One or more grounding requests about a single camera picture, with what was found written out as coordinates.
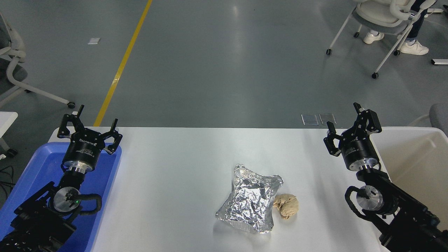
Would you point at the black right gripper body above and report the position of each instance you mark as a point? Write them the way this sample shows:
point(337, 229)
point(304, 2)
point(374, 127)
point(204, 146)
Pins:
point(358, 147)

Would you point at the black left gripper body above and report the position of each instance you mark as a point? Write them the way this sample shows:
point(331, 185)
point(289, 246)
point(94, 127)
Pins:
point(84, 147)

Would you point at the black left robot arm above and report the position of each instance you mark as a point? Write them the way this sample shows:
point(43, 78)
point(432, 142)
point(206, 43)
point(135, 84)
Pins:
point(42, 224)

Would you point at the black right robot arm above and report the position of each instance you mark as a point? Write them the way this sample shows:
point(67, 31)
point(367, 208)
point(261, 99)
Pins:
point(402, 210)

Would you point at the clear floor plate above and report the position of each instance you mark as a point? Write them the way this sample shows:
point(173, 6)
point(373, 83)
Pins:
point(310, 119)
point(327, 119)

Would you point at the blue plastic tray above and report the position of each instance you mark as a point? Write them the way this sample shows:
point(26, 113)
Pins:
point(38, 168)

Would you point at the large pale plastic bin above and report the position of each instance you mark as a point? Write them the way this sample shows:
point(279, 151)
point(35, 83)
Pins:
point(416, 157)

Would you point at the small white side table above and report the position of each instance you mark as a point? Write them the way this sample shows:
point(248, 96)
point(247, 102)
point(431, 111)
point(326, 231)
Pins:
point(6, 120)

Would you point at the grey padded chair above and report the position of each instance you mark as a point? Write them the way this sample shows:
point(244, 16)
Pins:
point(439, 117)

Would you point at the crumpled tan paper ball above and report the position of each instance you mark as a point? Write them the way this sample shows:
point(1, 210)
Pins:
point(287, 206)

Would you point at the white grey swivel chair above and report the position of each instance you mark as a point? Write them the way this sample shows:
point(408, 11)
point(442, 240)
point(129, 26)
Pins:
point(14, 52)

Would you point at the person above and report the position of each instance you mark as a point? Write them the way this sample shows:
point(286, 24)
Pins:
point(414, 47)

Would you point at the white flat bar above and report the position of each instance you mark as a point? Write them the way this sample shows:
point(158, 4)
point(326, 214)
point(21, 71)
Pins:
point(440, 62)

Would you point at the crumpled silver foil tray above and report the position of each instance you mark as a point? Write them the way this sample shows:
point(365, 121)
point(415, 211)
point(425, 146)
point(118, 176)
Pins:
point(250, 199)

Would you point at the white wheeled office chair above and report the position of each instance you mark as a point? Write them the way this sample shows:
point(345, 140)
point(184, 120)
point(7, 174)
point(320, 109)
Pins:
point(378, 14)

